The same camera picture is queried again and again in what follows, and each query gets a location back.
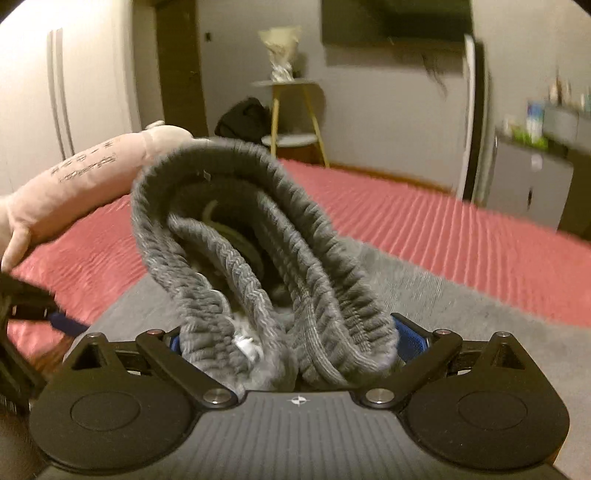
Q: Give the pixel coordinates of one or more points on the green item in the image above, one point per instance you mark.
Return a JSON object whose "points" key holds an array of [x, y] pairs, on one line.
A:
{"points": [[528, 137]]}

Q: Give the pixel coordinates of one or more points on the black wall television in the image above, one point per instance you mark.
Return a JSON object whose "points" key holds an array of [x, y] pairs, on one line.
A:
{"points": [[397, 18]]}

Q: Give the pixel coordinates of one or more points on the dark brown door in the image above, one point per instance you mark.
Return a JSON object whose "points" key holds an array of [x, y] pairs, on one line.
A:
{"points": [[182, 69]]}

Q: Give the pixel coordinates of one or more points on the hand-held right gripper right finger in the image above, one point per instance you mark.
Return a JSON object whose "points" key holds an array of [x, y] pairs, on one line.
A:
{"points": [[413, 344]]}

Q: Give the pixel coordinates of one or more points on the grey nightstand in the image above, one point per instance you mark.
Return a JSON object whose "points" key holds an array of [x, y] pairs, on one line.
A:
{"points": [[526, 184]]}

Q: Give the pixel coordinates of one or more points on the white tower fan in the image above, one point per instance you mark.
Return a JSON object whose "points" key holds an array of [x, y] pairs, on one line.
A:
{"points": [[475, 120]]}

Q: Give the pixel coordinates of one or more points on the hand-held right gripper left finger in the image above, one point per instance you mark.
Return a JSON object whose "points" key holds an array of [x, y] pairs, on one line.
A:
{"points": [[159, 355]]}

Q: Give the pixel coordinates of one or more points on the black bag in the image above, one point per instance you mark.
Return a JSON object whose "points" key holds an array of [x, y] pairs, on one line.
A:
{"points": [[242, 117]]}

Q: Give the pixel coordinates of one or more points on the grey vanity desk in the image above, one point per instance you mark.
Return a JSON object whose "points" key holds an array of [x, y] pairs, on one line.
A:
{"points": [[575, 138]]}

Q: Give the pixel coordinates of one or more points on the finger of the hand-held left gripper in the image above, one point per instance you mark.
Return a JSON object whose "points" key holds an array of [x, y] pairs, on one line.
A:
{"points": [[18, 364], [32, 300]]}

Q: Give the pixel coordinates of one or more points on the cream wrapped bouquet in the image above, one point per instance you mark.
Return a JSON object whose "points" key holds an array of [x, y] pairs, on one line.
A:
{"points": [[280, 53]]}

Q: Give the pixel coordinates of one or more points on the yellow-legged round side table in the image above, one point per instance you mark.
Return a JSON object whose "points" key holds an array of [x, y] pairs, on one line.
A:
{"points": [[295, 115]]}

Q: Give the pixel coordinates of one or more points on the blue white canister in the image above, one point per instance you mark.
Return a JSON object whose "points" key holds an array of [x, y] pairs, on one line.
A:
{"points": [[535, 120]]}

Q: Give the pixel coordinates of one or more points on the pink ribbed blanket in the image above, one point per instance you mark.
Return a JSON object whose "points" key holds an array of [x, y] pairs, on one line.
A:
{"points": [[438, 217]]}

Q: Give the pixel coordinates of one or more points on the grey pants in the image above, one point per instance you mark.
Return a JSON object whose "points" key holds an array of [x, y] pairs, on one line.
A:
{"points": [[323, 277]]}

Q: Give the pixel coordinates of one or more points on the pale pink plush toy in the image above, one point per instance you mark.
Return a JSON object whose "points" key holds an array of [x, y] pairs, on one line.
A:
{"points": [[92, 184]]}

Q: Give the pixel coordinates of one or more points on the white wardrobe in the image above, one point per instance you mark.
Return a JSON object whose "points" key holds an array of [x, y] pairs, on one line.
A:
{"points": [[69, 92]]}

